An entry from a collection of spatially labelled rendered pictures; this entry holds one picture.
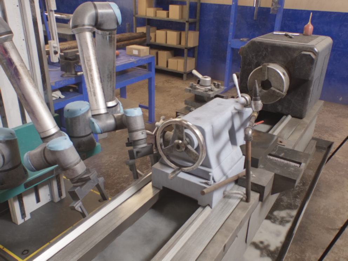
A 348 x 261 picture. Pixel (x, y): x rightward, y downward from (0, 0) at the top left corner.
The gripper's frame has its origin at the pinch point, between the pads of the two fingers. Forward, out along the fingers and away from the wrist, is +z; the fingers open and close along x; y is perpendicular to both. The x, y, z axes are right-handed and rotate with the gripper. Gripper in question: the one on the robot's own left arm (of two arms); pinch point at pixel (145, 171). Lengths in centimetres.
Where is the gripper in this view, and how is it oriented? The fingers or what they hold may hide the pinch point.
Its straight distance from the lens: 173.7
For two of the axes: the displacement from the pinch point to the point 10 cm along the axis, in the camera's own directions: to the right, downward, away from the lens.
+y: 7.3, -1.0, -6.8
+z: 1.9, 9.8, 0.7
